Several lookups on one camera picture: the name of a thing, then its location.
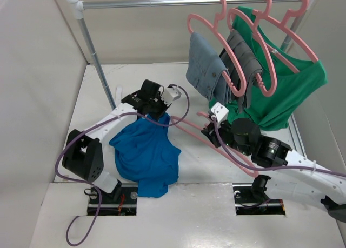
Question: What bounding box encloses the green t shirt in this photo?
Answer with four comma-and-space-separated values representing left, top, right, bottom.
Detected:
225, 16, 328, 131

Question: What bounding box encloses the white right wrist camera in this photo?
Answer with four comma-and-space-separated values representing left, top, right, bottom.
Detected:
210, 102, 229, 123

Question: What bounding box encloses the pink hanger with green shirt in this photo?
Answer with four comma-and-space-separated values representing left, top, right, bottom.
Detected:
252, 0, 318, 63

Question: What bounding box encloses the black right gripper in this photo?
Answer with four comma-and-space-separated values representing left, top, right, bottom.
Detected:
201, 117, 251, 156

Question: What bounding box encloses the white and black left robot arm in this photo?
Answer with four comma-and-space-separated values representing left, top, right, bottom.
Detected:
62, 79, 181, 203

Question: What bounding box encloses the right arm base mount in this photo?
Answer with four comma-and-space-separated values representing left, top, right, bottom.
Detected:
232, 175, 285, 216

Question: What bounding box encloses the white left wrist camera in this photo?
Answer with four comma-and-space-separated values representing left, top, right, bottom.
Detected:
161, 87, 181, 106

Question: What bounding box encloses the folded blue denim garment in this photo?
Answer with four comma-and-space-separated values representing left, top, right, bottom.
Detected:
186, 32, 231, 105

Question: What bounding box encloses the blue t shirt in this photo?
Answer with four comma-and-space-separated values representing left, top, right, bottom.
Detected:
109, 118, 181, 198

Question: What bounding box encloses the metal clothes rack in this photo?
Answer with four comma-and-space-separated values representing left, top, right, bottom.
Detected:
66, 0, 301, 109

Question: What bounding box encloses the folded grey garment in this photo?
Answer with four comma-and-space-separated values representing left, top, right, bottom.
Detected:
226, 29, 263, 113

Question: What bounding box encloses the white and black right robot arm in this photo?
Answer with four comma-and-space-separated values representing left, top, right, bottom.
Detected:
201, 118, 345, 222

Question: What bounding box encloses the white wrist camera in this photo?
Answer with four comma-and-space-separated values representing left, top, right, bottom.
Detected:
161, 87, 181, 106
210, 102, 229, 123

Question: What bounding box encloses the pink hanger with grey cloth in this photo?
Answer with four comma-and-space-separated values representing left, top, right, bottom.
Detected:
226, 0, 278, 97

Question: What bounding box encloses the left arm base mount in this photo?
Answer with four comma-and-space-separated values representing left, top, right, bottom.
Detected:
84, 184, 138, 216

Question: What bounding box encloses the pink hanger with denim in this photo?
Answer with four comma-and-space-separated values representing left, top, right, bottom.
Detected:
186, 0, 247, 98

